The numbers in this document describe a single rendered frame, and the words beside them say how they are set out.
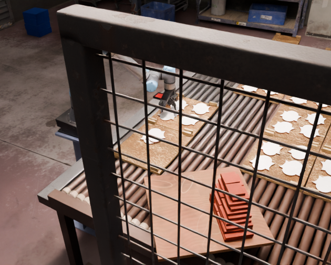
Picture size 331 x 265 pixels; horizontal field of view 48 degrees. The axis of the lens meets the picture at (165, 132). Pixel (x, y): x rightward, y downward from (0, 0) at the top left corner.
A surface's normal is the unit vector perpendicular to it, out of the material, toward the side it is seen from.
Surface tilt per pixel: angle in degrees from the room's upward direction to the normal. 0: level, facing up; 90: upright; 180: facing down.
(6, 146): 0
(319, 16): 90
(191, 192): 0
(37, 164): 0
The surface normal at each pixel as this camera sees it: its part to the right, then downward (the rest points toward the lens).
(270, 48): -0.01, -0.82
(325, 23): -0.48, 0.51
